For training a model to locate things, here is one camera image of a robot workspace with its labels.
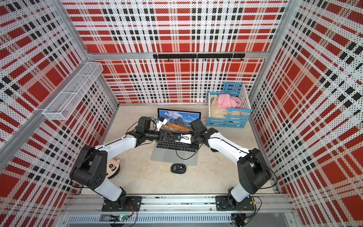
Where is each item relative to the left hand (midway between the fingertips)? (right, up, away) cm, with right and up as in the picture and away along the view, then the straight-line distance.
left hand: (175, 136), depth 84 cm
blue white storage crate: (+39, +18, +18) cm, 47 cm away
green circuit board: (-25, -39, -15) cm, 49 cm away
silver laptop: (-3, -12, +10) cm, 16 cm away
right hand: (+9, -2, +2) cm, 10 cm away
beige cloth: (+30, +15, +22) cm, 40 cm away
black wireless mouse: (+2, -19, 0) cm, 20 cm away
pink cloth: (+36, +24, +21) cm, 48 cm away
